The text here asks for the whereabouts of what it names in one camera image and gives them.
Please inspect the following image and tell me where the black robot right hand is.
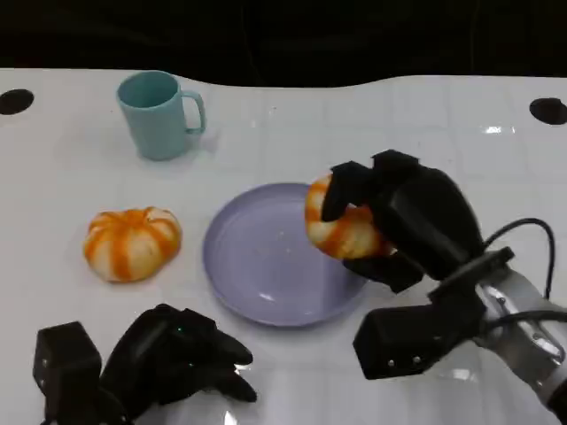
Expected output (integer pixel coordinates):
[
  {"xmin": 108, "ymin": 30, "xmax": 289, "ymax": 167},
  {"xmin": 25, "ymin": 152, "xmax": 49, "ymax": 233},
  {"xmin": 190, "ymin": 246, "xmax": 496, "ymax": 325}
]
[{"xmin": 321, "ymin": 149, "xmax": 486, "ymax": 294}]

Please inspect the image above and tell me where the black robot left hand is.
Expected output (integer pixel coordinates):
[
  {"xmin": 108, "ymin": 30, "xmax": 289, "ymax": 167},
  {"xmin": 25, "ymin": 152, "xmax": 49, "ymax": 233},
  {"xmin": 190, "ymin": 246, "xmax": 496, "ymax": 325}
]
[{"xmin": 99, "ymin": 303, "xmax": 259, "ymax": 425}]

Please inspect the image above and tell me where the orange white toy bread roll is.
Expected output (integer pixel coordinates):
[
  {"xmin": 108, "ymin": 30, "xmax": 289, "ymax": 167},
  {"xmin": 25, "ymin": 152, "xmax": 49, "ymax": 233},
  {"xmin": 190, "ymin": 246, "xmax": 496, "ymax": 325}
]
[
  {"xmin": 83, "ymin": 205, "xmax": 183, "ymax": 284},
  {"xmin": 304, "ymin": 173, "xmax": 396, "ymax": 260}
]

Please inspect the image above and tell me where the lilac plate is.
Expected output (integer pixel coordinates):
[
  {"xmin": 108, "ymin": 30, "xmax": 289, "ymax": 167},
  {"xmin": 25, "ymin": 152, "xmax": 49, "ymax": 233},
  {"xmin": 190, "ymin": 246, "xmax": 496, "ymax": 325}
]
[{"xmin": 202, "ymin": 182, "xmax": 371, "ymax": 328}]

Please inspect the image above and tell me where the black table grommet hole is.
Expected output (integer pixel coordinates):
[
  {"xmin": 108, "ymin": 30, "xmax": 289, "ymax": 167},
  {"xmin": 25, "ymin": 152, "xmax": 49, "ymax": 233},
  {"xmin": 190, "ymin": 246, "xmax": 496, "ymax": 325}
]
[
  {"xmin": 0, "ymin": 89, "xmax": 35, "ymax": 116},
  {"xmin": 528, "ymin": 97, "xmax": 567, "ymax": 126}
]

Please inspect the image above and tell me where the pale green mug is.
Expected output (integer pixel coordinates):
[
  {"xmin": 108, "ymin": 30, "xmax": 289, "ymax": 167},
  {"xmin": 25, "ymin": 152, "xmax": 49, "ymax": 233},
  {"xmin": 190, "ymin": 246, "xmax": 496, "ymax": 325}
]
[{"xmin": 116, "ymin": 70, "xmax": 207, "ymax": 161}]

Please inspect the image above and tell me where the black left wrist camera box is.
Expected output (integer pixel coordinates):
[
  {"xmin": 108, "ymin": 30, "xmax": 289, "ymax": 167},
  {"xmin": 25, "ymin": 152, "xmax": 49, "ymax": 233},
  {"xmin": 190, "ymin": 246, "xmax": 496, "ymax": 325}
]
[{"xmin": 33, "ymin": 321, "xmax": 105, "ymax": 425}]

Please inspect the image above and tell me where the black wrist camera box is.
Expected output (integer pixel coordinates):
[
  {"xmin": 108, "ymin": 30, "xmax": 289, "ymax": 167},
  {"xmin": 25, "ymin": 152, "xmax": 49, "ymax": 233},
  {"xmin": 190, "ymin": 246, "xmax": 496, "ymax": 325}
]
[
  {"xmin": 33, "ymin": 321, "xmax": 105, "ymax": 425},
  {"xmin": 353, "ymin": 302, "xmax": 485, "ymax": 381}
]

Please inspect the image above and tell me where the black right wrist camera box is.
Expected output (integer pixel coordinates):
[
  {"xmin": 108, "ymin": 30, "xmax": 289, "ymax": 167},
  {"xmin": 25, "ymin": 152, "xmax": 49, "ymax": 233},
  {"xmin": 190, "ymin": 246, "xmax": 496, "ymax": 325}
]
[{"xmin": 353, "ymin": 302, "xmax": 485, "ymax": 381}]

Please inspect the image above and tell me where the black looping arm cable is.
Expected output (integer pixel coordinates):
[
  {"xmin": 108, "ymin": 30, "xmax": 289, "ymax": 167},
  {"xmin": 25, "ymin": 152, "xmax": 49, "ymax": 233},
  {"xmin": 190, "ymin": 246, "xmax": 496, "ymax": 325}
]
[{"xmin": 481, "ymin": 217, "xmax": 557, "ymax": 298}]

